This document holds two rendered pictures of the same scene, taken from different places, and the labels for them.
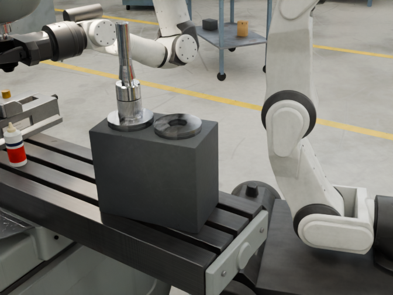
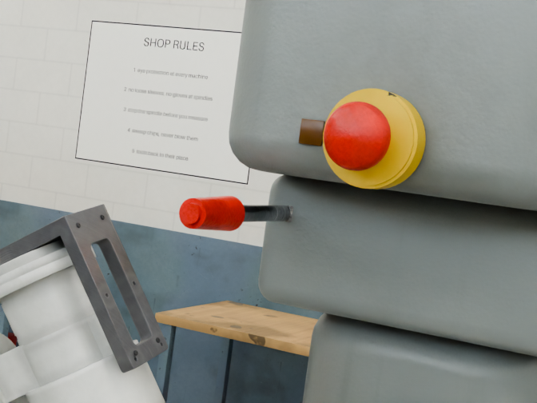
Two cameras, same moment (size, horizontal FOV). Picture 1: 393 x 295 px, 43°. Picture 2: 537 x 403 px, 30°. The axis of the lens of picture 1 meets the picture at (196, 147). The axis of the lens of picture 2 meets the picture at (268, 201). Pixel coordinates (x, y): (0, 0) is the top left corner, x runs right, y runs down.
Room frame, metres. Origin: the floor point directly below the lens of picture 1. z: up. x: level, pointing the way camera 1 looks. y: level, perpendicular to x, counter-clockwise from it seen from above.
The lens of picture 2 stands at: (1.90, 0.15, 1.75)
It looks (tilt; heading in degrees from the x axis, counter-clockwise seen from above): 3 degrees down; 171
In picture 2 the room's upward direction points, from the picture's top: 8 degrees clockwise
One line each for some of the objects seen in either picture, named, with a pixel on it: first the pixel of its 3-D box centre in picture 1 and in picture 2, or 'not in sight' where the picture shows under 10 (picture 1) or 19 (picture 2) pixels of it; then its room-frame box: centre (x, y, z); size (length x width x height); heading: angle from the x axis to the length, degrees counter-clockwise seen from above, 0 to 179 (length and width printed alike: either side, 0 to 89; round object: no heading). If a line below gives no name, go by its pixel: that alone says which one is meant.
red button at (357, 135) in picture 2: not in sight; (359, 137); (1.32, 0.28, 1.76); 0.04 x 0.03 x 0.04; 56
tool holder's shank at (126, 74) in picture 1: (124, 53); not in sight; (0.89, 0.13, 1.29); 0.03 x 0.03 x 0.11
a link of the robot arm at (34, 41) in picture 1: (42, 46); not in sight; (1.17, 0.36, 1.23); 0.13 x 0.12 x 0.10; 41
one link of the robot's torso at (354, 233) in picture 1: (335, 216); not in sight; (1.22, -0.40, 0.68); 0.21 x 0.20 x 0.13; 75
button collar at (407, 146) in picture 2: not in sight; (373, 139); (1.30, 0.30, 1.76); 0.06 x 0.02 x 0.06; 56
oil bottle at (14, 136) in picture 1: (14, 143); not in sight; (1.08, 0.44, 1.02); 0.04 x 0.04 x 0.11
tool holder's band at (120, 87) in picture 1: (127, 85); not in sight; (0.89, 0.13, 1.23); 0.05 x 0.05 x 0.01
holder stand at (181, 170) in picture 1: (157, 165); not in sight; (0.87, 0.08, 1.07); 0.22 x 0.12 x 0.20; 67
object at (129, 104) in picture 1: (129, 102); not in sight; (0.89, 0.13, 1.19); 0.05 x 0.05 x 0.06
